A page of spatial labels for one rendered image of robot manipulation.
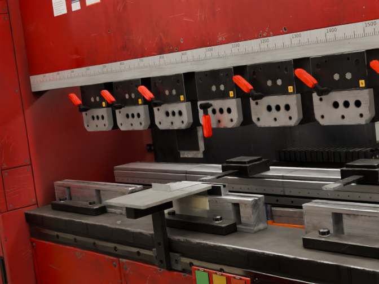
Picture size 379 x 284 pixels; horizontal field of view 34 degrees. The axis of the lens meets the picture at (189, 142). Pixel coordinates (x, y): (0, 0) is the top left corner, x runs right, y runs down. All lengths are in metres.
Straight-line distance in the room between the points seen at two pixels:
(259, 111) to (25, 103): 1.18
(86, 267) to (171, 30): 0.91
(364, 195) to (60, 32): 1.22
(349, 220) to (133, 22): 0.91
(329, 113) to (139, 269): 0.83
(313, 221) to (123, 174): 1.16
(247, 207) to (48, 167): 1.09
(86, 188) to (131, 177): 0.26
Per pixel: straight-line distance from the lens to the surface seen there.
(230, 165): 2.02
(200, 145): 1.84
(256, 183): 2.03
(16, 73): 2.52
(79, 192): 2.38
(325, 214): 1.57
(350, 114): 1.45
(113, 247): 2.06
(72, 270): 2.32
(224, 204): 1.78
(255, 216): 1.73
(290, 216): 3.83
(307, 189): 1.91
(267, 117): 1.59
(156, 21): 1.88
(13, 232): 2.52
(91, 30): 2.15
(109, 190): 2.22
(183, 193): 1.75
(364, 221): 1.51
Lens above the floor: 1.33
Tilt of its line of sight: 6 degrees down
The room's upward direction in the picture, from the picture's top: 7 degrees counter-clockwise
